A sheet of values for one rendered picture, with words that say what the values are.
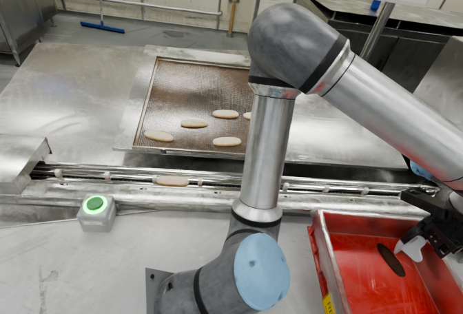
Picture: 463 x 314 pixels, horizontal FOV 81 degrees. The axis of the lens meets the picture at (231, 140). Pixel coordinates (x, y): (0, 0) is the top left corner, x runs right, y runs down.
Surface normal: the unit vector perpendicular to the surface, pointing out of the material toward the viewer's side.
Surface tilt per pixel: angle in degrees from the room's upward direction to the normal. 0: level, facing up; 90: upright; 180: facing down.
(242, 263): 44
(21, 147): 0
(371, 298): 0
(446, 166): 90
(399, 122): 76
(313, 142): 10
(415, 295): 0
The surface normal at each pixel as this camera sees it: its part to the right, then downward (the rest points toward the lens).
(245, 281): -0.38, -0.15
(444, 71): -0.99, -0.07
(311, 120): 0.14, -0.62
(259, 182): -0.21, 0.22
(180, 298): -0.35, -0.65
